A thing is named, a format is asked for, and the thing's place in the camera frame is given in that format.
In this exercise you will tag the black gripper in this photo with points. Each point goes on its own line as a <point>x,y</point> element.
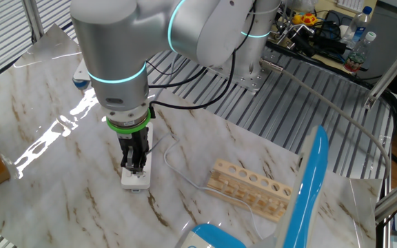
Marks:
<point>134,142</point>

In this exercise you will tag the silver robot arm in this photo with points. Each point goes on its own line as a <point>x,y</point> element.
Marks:
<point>115,51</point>

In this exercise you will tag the white power strip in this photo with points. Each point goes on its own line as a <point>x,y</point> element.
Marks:
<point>133,182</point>

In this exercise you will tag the blue and white desk lamp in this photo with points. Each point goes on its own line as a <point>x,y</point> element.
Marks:
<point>308,179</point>

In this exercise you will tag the light wooden desk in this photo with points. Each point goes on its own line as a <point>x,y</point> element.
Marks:
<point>329,10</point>

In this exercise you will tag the marble pattern table mat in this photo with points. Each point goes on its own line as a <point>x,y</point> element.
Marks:
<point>64,206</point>

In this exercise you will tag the wooden test tube rack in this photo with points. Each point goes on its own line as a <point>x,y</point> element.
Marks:
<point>253,193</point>

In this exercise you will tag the clear bottle with white cap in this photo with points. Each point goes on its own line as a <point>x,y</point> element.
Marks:
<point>357,58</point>

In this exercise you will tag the clear bottle with blue cap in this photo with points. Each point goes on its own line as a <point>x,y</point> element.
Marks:
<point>357,27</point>

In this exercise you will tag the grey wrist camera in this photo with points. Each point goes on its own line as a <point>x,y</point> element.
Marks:
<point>81,77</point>

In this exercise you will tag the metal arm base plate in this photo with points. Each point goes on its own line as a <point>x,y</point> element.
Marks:
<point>250,81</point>

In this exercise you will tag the aluminium frame post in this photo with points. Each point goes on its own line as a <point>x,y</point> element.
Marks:
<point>33,20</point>

